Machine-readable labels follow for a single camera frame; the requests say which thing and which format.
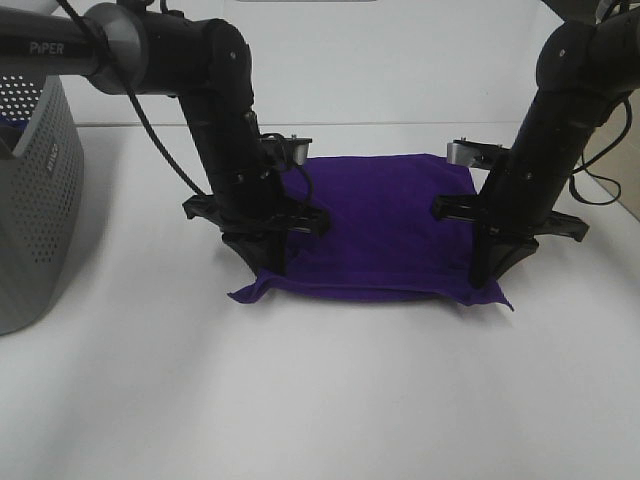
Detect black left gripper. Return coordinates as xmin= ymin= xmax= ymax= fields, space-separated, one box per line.
xmin=183 ymin=169 xmax=330 ymax=275

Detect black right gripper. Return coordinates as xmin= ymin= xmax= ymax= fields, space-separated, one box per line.
xmin=431 ymin=164 xmax=589 ymax=288

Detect purple towel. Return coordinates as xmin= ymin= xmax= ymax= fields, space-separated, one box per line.
xmin=230 ymin=153 xmax=508 ymax=306

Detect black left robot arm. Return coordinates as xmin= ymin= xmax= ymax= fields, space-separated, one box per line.
xmin=1 ymin=1 xmax=330 ymax=275

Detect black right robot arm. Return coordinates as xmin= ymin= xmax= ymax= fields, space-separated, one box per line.
xmin=432 ymin=1 xmax=639 ymax=288

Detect grey perforated laundry basket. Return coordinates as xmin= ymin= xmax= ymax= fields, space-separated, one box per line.
xmin=1 ymin=73 xmax=84 ymax=334

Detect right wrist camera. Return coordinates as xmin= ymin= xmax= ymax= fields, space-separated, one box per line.
xmin=446 ymin=138 xmax=509 ymax=170

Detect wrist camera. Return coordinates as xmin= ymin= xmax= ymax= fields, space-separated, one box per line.
xmin=260 ymin=133 xmax=313 ymax=168
xmin=446 ymin=138 xmax=509 ymax=170

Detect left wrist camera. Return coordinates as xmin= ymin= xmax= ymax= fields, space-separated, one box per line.
xmin=260 ymin=133 xmax=313 ymax=168

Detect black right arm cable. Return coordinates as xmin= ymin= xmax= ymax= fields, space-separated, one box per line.
xmin=567 ymin=94 xmax=632 ymax=206

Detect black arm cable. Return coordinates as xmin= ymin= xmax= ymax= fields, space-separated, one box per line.
xmin=54 ymin=0 xmax=211 ymax=199
xmin=567 ymin=94 xmax=632 ymax=206

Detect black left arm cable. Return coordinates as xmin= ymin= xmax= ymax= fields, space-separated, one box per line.
xmin=54 ymin=0 xmax=211 ymax=199

